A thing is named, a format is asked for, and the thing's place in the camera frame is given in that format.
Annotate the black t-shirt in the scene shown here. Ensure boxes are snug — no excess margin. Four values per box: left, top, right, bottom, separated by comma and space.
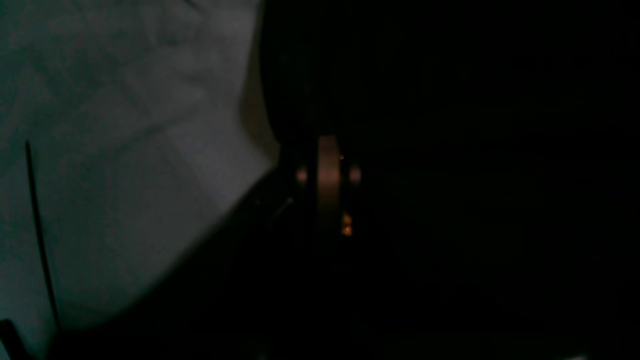
260, 0, 639, 360

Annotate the black cable tie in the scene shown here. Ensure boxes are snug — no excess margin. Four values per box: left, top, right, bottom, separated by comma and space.
24, 140, 63, 332

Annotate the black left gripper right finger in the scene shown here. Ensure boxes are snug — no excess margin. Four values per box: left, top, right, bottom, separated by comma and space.
320, 135, 451, 360

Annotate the blue table cloth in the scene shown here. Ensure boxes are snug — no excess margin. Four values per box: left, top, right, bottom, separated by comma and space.
0, 0, 279, 359

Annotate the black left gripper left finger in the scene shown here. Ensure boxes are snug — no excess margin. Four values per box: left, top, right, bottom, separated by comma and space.
47, 145, 318, 360

